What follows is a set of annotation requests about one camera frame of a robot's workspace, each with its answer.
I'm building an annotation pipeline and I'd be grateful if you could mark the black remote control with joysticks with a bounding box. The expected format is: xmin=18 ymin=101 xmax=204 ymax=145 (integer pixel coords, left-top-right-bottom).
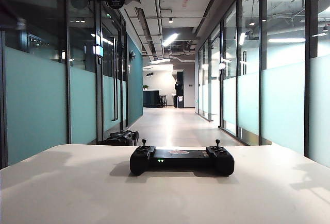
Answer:
xmin=129 ymin=138 xmax=235 ymax=176

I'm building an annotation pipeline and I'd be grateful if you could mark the black quadruped robot dog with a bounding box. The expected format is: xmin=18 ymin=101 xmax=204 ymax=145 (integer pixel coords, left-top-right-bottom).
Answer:
xmin=97 ymin=130 xmax=140 ymax=147

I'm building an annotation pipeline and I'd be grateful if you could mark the dark bar counter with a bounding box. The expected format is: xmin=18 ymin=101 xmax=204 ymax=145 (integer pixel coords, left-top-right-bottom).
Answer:
xmin=143 ymin=90 xmax=161 ymax=108

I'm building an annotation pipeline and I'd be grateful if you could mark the long ceiling tube light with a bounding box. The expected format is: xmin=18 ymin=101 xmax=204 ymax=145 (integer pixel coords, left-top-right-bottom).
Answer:
xmin=268 ymin=38 xmax=306 ymax=43
xmin=161 ymin=32 xmax=179 ymax=47

